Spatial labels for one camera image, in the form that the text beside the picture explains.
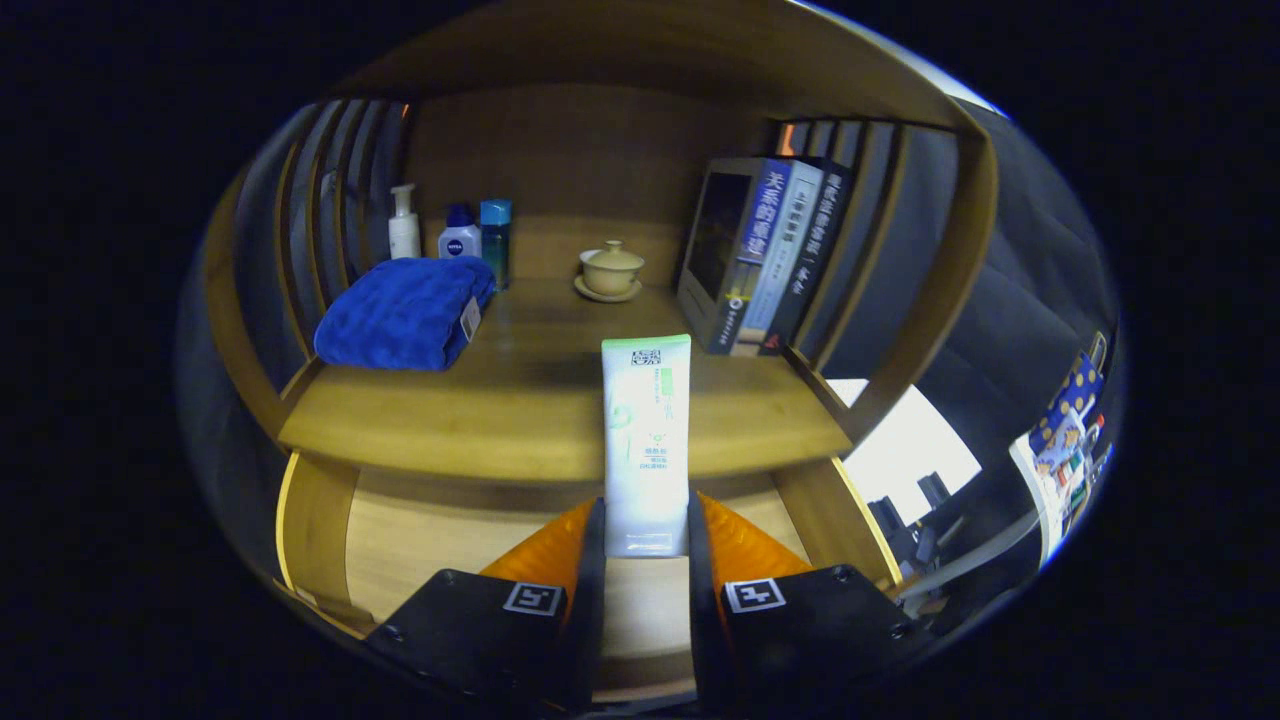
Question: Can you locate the blue folded towel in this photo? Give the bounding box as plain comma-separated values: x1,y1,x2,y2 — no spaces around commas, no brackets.
314,256,497,372

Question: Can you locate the black backdrop cloth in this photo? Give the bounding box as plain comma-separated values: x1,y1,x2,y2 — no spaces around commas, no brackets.
180,100,1121,601

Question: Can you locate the white bottle blue cap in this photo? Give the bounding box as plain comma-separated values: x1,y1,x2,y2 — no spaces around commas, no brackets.
438,203,483,260

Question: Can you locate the white green tube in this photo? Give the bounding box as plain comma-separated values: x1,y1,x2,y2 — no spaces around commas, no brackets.
601,334,693,558

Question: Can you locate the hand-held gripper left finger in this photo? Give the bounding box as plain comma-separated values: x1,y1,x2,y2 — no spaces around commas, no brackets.
365,497,607,716

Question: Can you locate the white pump bottle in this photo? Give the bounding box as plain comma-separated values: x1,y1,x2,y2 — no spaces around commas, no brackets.
388,183,422,261

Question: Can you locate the blue patterned bag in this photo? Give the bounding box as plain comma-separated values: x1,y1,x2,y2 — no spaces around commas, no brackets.
1010,335,1111,561

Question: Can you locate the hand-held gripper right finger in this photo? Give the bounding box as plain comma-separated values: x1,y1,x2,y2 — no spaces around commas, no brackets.
688,490,936,713

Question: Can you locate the beige lidded teacup with saucer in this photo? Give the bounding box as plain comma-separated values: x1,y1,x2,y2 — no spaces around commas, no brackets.
574,240,646,303

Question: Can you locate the white side cabinet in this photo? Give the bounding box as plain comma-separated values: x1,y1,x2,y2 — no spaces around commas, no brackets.
828,378,983,521

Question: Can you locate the teal blue bottle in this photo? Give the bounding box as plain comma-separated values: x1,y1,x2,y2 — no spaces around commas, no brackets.
479,198,513,291

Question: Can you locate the wooden drawer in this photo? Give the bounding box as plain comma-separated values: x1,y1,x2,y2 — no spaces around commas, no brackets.
275,450,906,701

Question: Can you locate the black book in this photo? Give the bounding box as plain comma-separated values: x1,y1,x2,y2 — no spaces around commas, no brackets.
757,165,853,356

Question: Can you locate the wooden cabinet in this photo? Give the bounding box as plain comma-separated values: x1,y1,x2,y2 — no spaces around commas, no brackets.
200,5,1001,701

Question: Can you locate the dark blue book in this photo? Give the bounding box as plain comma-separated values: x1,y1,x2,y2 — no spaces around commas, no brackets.
677,157,793,355

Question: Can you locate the light grey book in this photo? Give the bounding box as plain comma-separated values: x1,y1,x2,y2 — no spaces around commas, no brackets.
730,162,827,358

